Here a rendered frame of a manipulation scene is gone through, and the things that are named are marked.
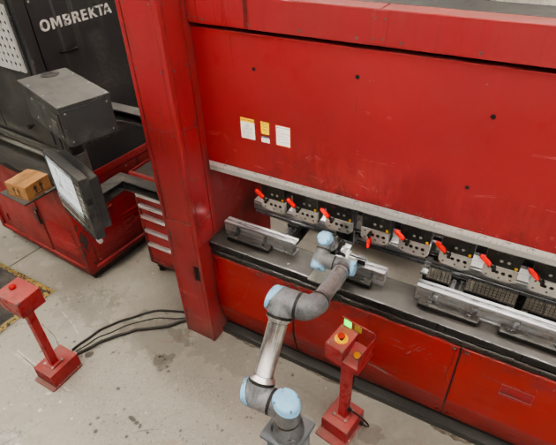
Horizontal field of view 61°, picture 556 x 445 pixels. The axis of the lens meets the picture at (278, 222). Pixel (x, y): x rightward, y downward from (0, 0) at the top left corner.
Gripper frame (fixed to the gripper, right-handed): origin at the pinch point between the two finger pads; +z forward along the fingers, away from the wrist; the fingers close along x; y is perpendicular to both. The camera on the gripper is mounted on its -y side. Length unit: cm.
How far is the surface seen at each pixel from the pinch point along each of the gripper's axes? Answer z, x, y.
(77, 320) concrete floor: 44, 190, -106
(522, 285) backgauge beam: 24, -91, 18
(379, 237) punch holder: -13.9, -20.6, 13.9
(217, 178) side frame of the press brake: -12, 84, 20
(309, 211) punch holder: -16.9, 18.9, 15.8
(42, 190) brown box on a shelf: -19, 208, -23
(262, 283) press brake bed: 21, 46, -29
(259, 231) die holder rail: 6, 54, -1
